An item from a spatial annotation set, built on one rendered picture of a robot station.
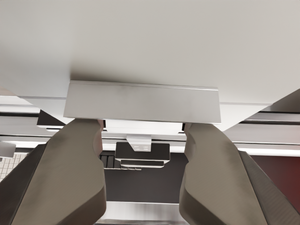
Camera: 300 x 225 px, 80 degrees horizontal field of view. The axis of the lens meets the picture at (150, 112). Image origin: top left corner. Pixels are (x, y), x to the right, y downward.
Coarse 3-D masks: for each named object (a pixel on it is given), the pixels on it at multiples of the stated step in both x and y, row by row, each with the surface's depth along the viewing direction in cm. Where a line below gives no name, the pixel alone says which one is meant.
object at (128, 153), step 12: (120, 144) 40; (132, 144) 30; (144, 144) 29; (156, 144) 40; (168, 144) 40; (120, 156) 39; (132, 156) 39; (144, 156) 39; (156, 156) 39; (168, 156) 39
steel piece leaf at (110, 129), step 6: (114, 132) 22; (120, 132) 22; (126, 132) 22; (132, 132) 22; (138, 132) 22; (144, 132) 22; (150, 132) 22; (156, 132) 22; (162, 132) 22; (168, 132) 21; (174, 132) 21
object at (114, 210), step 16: (112, 208) 20; (128, 208) 20; (144, 208) 20; (160, 208) 20; (176, 208) 20; (96, 224) 19; (112, 224) 19; (128, 224) 19; (144, 224) 19; (160, 224) 19; (176, 224) 19
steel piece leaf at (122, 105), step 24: (72, 96) 10; (96, 96) 10; (120, 96) 10; (144, 96) 10; (168, 96) 10; (192, 96) 10; (216, 96) 10; (120, 120) 10; (144, 120) 10; (168, 120) 10; (192, 120) 10; (216, 120) 10
